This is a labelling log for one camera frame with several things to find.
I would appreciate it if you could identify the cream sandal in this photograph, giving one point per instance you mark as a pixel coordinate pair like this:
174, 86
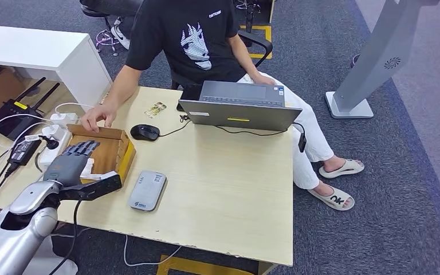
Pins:
334, 200
343, 169

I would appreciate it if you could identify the open cardboard box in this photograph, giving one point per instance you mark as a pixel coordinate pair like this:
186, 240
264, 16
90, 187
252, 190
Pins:
108, 151

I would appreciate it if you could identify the black equipment stand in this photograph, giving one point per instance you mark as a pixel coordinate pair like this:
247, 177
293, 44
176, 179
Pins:
249, 17

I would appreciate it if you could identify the white desk shelf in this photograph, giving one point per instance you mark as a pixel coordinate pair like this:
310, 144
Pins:
34, 47

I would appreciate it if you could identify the white power adapter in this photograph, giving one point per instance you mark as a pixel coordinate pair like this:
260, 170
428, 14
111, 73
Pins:
52, 132
64, 119

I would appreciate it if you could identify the grey card reader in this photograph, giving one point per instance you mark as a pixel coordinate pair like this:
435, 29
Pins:
147, 191

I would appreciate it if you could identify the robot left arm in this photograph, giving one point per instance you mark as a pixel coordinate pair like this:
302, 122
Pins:
11, 243

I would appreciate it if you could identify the person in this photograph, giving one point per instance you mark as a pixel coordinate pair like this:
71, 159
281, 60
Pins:
189, 22
121, 5

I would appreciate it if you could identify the black power brick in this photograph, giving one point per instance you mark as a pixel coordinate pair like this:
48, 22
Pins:
23, 151

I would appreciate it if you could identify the person's right forearm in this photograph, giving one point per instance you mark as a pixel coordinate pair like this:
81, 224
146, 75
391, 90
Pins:
117, 89

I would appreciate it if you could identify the person's left forearm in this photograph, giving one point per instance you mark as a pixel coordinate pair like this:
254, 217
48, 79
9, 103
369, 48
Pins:
242, 55

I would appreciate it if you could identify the black router with antennas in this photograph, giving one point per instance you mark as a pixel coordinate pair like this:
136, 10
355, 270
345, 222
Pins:
13, 115

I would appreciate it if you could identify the white power strip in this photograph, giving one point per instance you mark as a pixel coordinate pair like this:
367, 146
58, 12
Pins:
50, 156

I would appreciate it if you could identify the person's left hand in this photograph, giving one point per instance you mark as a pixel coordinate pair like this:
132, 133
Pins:
263, 79

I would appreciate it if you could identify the grey laptop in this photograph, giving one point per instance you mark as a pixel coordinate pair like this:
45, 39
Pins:
239, 114

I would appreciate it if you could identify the black plug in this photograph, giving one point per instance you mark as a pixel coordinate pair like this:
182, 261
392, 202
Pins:
51, 143

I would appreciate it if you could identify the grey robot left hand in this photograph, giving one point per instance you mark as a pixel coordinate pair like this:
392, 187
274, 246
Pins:
68, 165

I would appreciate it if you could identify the white sneaker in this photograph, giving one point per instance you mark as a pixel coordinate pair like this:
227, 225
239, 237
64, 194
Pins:
119, 38

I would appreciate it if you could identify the white robot body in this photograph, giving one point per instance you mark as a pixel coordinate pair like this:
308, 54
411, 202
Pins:
41, 262

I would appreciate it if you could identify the black stool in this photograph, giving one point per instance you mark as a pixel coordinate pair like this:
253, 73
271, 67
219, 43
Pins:
90, 11

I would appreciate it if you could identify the grey kiosk stand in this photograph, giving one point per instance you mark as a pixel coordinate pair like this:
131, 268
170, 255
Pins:
377, 57

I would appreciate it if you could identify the person's right hand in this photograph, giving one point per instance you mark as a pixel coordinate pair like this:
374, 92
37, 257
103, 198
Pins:
96, 117

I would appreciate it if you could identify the black computer mouse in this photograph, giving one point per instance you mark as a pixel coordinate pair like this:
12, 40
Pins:
145, 133

